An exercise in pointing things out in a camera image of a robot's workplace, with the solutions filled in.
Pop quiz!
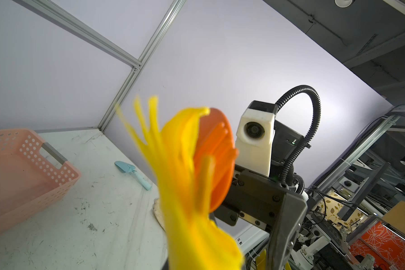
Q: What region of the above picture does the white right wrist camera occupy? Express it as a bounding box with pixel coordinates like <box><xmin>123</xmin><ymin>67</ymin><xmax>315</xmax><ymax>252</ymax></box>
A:
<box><xmin>235</xmin><ymin>101</ymin><xmax>277</xmax><ymax>177</ymax></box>

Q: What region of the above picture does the pink plastic basket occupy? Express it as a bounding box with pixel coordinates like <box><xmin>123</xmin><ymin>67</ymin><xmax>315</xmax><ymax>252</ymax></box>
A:
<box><xmin>0</xmin><ymin>128</ymin><xmax>81</xmax><ymax>234</ymax></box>

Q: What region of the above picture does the orange plastic spoon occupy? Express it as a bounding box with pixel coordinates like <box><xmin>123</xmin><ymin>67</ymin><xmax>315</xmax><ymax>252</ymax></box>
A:
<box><xmin>193</xmin><ymin>108</ymin><xmax>239</xmax><ymax>212</ymax></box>

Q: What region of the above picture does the yellow paper napkin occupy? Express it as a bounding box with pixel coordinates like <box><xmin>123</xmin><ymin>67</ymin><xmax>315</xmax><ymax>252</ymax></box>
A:
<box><xmin>124</xmin><ymin>96</ymin><xmax>244</xmax><ymax>270</ymax></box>

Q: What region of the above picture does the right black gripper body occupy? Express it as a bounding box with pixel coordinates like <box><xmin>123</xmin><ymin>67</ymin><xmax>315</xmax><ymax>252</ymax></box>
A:
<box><xmin>214</xmin><ymin>168</ymin><xmax>288</xmax><ymax>233</ymax></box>

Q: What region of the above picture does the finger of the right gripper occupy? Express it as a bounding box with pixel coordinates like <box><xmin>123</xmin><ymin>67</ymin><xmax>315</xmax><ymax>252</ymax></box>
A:
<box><xmin>266</xmin><ymin>192</ymin><xmax>307</xmax><ymax>270</ymax></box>

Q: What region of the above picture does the right beige work glove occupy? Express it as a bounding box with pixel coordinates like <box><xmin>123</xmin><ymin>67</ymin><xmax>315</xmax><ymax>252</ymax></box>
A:
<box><xmin>153</xmin><ymin>198</ymin><xmax>165</xmax><ymax>230</ymax></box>

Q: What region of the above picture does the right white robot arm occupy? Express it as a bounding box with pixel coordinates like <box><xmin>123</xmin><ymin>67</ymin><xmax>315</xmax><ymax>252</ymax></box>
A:
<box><xmin>214</xmin><ymin>85</ymin><xmax>321</xmax><ymax>270</ymax></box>

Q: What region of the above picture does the light blue garden trowel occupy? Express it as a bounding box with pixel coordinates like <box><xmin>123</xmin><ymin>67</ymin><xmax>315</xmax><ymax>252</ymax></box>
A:
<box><xmin>114</xmin><ymin>161</ymin><xmax>152</xmax><ymax>191</ymax></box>

